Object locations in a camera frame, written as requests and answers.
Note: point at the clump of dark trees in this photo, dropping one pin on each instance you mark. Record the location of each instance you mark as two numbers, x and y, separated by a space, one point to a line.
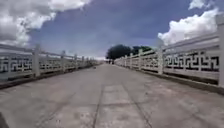
118 51

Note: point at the white carved stone railing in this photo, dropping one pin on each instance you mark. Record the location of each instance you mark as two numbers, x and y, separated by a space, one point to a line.
36 61
160 60

